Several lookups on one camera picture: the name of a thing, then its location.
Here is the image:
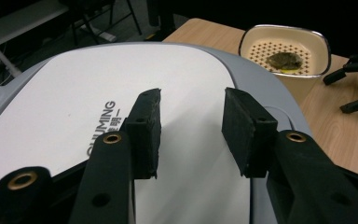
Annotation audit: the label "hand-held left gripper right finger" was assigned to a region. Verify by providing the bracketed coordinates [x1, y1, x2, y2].
[221, 87, 358, 224]

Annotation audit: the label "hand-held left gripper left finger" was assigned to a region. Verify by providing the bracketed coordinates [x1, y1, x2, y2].
[69, 88, 163, 224]

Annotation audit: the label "beige container with strainer insert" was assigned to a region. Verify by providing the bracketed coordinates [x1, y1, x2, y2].
[238, 23, 333, 105]

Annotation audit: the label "wet food scraps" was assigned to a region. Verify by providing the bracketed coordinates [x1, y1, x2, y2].
[265, 51, 304, 71]

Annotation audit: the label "black chair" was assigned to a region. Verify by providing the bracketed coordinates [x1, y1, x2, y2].
[69, 0, 143, 46]

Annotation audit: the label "black stand post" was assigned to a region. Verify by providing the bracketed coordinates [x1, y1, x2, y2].
[145, 0, 185, 42]

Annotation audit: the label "white desk frame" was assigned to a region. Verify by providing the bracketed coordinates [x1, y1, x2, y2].
[0, 2, 117, 79]

